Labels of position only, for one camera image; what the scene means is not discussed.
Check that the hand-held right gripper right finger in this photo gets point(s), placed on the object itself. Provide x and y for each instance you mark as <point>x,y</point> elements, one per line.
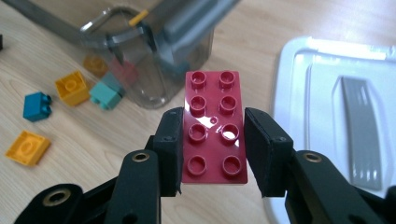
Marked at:
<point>267,152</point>

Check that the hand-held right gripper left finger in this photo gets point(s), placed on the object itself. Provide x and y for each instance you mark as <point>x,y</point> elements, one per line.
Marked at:
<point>169,149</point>

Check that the long red toy brick plate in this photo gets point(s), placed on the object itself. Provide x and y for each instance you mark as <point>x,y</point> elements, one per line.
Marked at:
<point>214,137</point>

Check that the white box lid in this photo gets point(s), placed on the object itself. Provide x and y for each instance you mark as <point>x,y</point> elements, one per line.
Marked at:
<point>314,102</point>

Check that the red square toy brick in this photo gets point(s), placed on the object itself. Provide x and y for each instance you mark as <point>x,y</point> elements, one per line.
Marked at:
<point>124,72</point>

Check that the small light teal toy brick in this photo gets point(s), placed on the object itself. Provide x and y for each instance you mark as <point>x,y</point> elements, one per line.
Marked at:
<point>112,80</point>

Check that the orange square toy brick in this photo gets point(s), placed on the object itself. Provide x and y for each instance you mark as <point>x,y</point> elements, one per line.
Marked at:
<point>95,66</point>
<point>72,88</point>

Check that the clear brown storage box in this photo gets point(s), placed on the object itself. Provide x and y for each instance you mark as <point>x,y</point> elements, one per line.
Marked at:
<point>186,31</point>

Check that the blue toy brick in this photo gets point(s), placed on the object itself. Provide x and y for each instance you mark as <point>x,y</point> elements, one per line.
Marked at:
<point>35,107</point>

